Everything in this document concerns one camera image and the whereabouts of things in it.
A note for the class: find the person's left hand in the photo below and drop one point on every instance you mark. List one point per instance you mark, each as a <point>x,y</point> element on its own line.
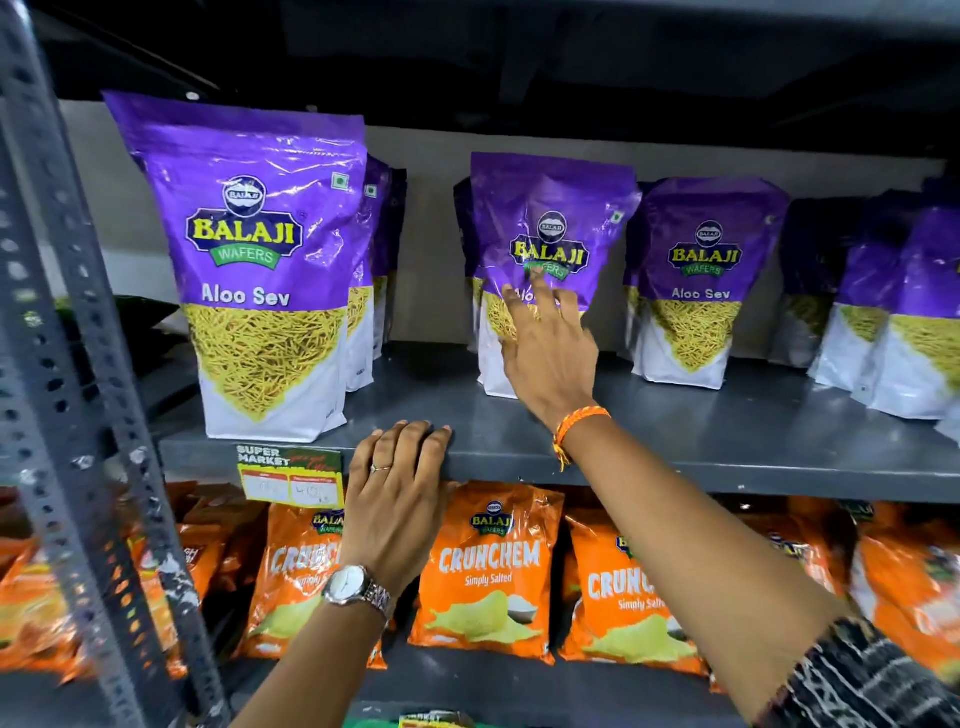
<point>390,517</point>

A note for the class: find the person's right hand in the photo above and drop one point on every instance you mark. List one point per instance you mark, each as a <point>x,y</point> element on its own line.
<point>551,360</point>

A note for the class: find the person's left middle finger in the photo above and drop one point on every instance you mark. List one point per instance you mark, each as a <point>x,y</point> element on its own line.
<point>412,454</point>

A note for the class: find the person's left little finger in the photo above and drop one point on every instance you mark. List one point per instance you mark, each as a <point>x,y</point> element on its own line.
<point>360,461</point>

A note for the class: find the person's right middle finger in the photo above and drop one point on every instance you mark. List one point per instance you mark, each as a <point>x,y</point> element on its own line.
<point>544,296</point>

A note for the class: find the purple snack pouch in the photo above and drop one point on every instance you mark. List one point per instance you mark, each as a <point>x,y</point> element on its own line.
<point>555,195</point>

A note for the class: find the person's left forearm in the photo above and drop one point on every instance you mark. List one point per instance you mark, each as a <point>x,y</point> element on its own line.
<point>322,667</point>

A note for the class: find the person's right forearm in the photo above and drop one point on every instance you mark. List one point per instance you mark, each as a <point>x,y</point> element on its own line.
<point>697,547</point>

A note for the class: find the yellow and green price label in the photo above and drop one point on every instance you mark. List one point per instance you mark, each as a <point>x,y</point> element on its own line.
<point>292,480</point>
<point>435,721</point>

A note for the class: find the silver wristwatch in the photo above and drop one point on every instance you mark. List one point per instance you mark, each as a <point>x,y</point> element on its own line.
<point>349,585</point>

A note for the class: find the row of orange chip packets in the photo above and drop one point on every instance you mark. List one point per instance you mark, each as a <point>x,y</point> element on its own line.
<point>487,570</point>

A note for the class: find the dark metal shelf board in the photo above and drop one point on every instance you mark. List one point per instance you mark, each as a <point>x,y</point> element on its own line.
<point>525,60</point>

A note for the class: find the grey metal shelf board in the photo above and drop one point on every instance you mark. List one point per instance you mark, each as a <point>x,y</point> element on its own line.
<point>750,450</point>
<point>525,690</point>

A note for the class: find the row of purple packets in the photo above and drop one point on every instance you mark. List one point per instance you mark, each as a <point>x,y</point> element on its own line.
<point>255,225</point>

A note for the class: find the perforated grey metal upright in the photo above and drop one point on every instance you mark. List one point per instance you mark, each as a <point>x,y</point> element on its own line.
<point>45,300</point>

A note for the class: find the black patterned sleeve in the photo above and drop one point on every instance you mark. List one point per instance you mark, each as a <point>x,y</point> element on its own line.
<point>862,682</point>

